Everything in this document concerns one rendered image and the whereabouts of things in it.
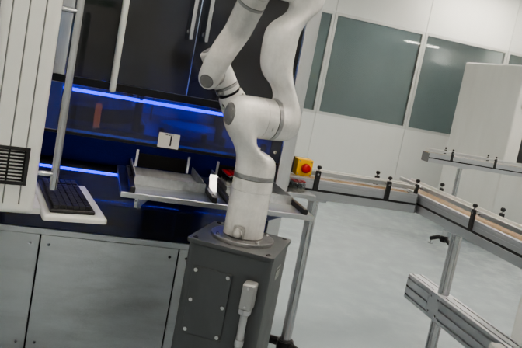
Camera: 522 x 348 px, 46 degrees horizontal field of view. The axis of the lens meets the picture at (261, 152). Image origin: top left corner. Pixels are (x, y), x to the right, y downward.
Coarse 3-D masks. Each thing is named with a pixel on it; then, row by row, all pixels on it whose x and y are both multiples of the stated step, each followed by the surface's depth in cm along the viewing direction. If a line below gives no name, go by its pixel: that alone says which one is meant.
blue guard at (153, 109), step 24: (72, 96) 236; (96, 96) 239; (120, 96) 241; (144, 96) 243; (48, 120) 236; (72, 120) 238; (96, 120) 240; (120, 120) 242; (144, 120) 245; (168, 120) 247; (192, 120) 249; (216, 120) 252; (192, 144) 251; (216, 144) 253; (264, 144) 258
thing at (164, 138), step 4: (160, 132) 247; (160, 136) 247; (164, 136) 247; (168, 136) 248; (172, 136) 248; (176, 136) 248; (160, 140) 247; (164, 140) 248; (168, 140) 248; (172, 140) 248; (176, 140) 249; (160, 144) 247; (164, 144) 248; (168, 144) 248; (172, 144) 249; (176, 144) 249; (172, 148) 249; (176, 148) 249
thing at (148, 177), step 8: (136, 168) 252; (144, 168) 255; (192, 168) 260; (136, 176) 221; (144, 176) 222; (152, 176) 241; (160, 176) 244; (168, 176) 247; (176, 176) 250; (184, 176) 253; (192, 176) 257; (136, 184) 222; (144, 184) 222; (152, 184) 223; (160, 184) 224; (168, 184) 225; (176, 184) 225; (184, 184) 226; (192, 184) 227; (200, 184) 228; (200, 192) 228
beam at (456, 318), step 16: (416, 288) 289; (432, 288) 281; (416, 304) 287; (432, 304) 275; (448, 304) 263; (464, 304) 264; (448, 320) 261; (464, 320) 252; (480, 320) 248; (464, 336) 250; (480, 336) 240; (496, 336) 233
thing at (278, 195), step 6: (216, 174) 254; (222, 186) 238; (228, 186) 250; (276, 186) 257; (228, 192) 231; (276, 192) 256; (282, 192) 249; (270, 198) 235; (276, 198) 236; (282, 198) 236; (288, 198) 237; (288, 204) 238
